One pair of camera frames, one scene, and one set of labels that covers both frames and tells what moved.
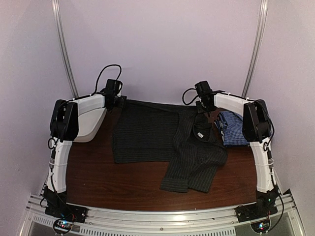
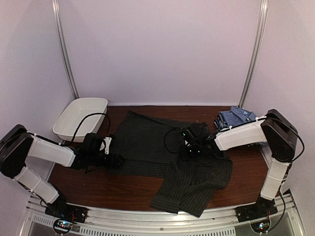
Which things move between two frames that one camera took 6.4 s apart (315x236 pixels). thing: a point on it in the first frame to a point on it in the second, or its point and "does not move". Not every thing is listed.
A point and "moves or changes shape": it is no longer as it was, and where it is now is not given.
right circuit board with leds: x=261 y=226 does not move
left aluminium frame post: x=56 y=7 does not move
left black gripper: x=122 y=103 to x=113 y=160
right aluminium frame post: x=256 y=47 does not move
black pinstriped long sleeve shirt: x=145 y=132 moves or changes shape
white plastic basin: x=91 y=111 does not move
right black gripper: x=202 y=110 to x=185 y=156
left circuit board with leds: x=63 y=225 does not move
